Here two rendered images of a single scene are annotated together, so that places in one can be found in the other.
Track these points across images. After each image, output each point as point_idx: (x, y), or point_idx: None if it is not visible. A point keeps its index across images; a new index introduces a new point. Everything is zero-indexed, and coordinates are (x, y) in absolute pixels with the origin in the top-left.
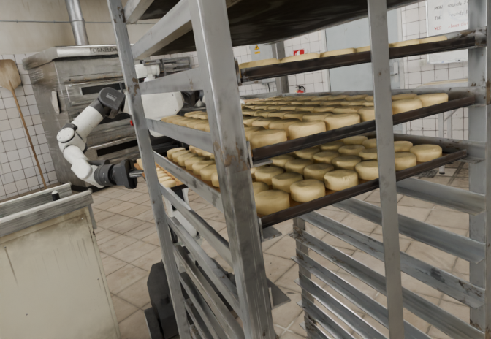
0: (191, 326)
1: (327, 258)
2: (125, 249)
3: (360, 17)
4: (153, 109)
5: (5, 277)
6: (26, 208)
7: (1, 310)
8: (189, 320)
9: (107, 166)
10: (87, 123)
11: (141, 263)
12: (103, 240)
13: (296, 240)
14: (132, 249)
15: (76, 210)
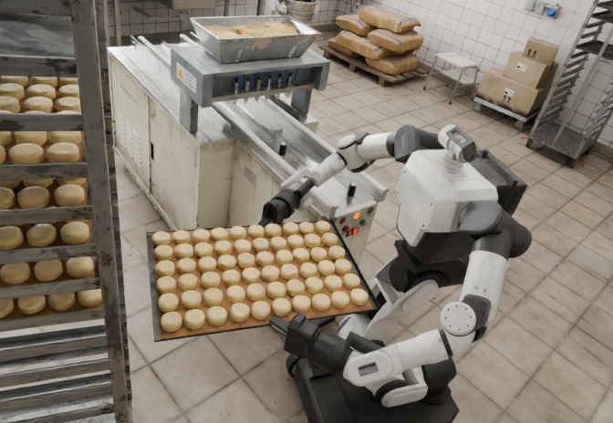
0: (124, 328)
1: (35, 417)
2: (523, 332)
3: None
4: (407, 197)
5: (266, 200)
6: (348, 176)
7: (258, 215)
8: (304, 398)
9: (280, 194)
10: (369, 148)
11: (480, 354)
12: (551, 304)
13: (105, 404)
14: (523, 341)
15: (314, 209)
